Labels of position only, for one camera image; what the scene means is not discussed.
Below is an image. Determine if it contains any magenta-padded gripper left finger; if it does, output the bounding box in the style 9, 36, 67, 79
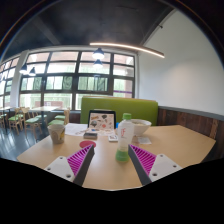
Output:
43, 144, 96, 187

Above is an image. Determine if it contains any beige paper cup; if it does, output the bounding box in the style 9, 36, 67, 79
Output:
47, 124, 66, 145

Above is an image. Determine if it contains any wooden dining table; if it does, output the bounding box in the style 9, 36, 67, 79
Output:
28, 105, 61, 114

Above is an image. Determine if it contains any long linear ceiling light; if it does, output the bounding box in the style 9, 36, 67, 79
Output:
89, 41, 166, 59

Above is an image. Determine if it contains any white paper sheet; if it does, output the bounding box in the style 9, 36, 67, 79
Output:
64, 122, 89, 137

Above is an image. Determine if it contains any group of wooden green-seat chairs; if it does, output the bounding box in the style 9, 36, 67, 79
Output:
0, 107, 71, 138

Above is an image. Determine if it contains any group of dark pendant lamps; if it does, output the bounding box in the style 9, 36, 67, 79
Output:
18, 47, 106, 77

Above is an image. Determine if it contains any green upholstered bench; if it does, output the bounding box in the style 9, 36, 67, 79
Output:
79, 96, 159, 127

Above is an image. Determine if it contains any white ceramic bowl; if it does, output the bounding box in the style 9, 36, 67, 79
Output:
130, 118, 153, 137

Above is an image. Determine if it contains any printed menu sheet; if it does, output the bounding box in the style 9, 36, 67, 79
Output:
88, 128, 117, 136

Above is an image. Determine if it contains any black-framed picture stand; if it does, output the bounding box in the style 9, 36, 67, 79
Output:
87, 109, 117, 130

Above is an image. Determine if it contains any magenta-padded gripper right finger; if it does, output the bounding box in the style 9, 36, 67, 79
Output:
128, 144, 183, 186

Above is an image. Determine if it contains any green-capped clear drink bottle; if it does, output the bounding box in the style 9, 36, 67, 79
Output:
115, 112, 135, 163

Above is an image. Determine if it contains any white napkin packet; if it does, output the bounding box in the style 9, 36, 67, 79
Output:
136, 135, 153, 145

